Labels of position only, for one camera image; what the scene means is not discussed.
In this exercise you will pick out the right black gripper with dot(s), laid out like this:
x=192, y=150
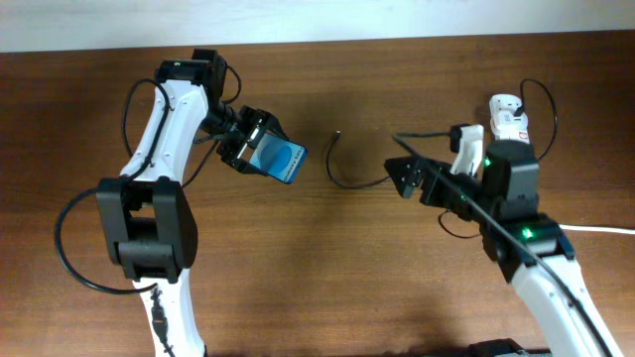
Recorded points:
x=423, y=176

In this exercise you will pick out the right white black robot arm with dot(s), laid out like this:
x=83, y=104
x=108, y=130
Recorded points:
x=533, y=253

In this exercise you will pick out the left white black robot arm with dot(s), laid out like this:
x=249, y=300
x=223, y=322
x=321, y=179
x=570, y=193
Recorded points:
x=149, y=229

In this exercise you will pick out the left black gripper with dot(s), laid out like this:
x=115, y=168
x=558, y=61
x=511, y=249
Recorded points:
x=258, y=120

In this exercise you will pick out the white power strip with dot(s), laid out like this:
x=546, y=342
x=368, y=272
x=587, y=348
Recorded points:
x=508, y=99

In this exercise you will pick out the white USB charger adapter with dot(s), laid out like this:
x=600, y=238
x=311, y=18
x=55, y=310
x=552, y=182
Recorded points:
x=505, y=125

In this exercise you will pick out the blue screen Galaxy smartphone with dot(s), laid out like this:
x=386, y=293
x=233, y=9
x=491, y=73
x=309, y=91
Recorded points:
x=278, y=158

